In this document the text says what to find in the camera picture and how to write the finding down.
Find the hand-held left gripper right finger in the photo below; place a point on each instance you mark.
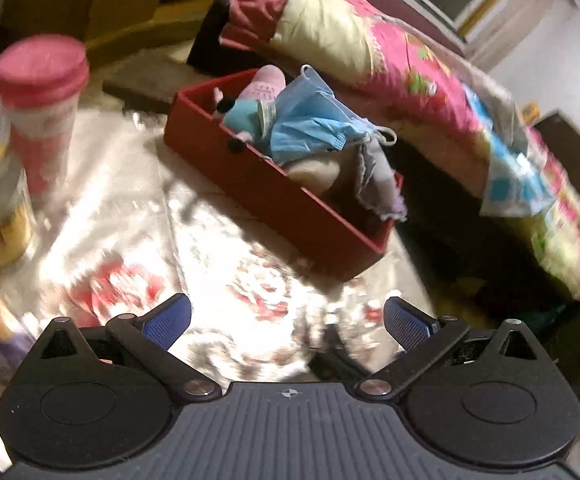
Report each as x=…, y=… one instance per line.
x=407, y=325

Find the pink lidded cup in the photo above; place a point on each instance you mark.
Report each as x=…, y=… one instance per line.
x=45, y=125

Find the dark wooden bed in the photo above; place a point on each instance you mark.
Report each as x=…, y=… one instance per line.
x=470, y=240

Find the pink floral bedsheet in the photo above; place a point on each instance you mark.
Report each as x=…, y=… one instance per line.
x=570, y=220

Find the blue face mask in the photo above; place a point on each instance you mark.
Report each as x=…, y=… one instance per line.
x=310, y=140
x=315, y=102

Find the pink cartoon print quilt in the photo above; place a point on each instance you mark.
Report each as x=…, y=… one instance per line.
x=395, y=45

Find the wooden desk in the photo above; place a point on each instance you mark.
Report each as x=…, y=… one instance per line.
x=120, y=0

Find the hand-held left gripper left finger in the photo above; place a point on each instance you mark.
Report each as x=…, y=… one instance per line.
x=167, y=322

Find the dark wardrobe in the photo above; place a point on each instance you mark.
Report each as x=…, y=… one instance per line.
x=570, y=135

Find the blue checkered sheet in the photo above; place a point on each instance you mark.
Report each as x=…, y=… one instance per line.
x=515, y=185

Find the beige curtain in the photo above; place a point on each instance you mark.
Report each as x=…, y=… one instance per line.
x=520, y=25

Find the yellow and blue toy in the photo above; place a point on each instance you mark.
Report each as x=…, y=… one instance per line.
x=530, y=112

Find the red box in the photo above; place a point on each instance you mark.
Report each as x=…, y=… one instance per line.
x=295, y=210

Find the clear jar yellow label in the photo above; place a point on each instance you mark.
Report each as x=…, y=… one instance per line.
x=5, y=210

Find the grey lace-edged cloth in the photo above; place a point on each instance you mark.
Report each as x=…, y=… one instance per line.
x=380, y=175

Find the pink and teal plush toy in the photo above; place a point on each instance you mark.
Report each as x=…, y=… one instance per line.
x=250, y=115

